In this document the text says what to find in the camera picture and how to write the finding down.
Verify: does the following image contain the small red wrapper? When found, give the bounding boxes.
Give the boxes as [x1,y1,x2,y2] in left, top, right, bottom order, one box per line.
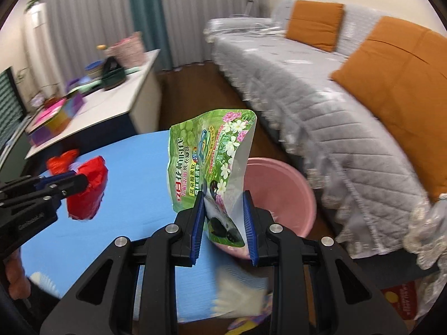
[67,156,108,220]

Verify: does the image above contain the green snack bag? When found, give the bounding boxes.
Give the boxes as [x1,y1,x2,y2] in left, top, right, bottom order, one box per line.
[167,109,257,248]

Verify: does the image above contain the person hand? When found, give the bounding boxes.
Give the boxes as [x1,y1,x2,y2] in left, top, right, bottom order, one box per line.
[4,249,31,300]

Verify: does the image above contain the red plastic bag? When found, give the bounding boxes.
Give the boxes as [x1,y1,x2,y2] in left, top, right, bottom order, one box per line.
[46,149,80,176]

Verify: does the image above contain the red box under sofa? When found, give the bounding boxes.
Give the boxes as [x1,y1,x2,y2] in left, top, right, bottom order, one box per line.
[381,281,418,321]

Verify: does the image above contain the colourful gift box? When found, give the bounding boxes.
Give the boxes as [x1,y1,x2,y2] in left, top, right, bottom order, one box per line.
[25,93,84,147]

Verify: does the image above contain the checkered covered television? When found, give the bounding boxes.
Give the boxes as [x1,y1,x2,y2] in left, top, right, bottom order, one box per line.
[0,67,27,150]

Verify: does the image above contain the blue table cloth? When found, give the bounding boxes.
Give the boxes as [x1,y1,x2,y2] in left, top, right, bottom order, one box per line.
[20,129,277,323]

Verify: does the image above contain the grey quilted sofa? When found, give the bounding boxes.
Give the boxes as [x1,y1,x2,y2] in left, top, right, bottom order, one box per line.
[204,0,446,273]

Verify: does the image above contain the white air conditioner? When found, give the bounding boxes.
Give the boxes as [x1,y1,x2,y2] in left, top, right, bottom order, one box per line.
[24,2,65,98]

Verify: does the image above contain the stacked plastic bowls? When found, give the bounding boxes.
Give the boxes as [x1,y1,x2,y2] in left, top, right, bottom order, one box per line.
[85,60,104,80]

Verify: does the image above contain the white coffee table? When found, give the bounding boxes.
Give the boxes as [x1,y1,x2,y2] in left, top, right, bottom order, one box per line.
[26,49,162,160]

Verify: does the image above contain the dark green bowl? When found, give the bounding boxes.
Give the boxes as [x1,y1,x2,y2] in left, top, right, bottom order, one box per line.
[101,56,127,90]

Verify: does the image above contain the pink plastic bin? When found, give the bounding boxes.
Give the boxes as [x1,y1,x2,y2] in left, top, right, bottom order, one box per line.
[223,157,316,242]

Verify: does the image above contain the pink woven basket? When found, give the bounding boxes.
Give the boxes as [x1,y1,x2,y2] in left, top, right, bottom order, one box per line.
[104,32,146,69]

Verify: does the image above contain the grey curtain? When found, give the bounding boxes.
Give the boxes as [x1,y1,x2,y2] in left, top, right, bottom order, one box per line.
[34,0,270,77]

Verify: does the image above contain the teal curtain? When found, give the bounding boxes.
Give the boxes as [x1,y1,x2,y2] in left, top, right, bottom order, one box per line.
[130,0,173,70]

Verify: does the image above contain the near orange cushion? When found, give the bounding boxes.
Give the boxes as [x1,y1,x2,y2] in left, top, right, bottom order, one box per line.
[331,16,446,200]

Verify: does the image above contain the orange cushion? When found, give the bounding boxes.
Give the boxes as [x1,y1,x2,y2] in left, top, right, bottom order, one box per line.
[331,16,446,200]
[285,0,345,52]

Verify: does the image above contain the far orange cushion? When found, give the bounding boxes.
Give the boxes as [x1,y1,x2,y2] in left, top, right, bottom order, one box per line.
[285,0,345,52]

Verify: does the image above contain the white cable on sofa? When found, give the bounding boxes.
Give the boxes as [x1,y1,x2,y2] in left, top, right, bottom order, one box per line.
[229,13,284,37]

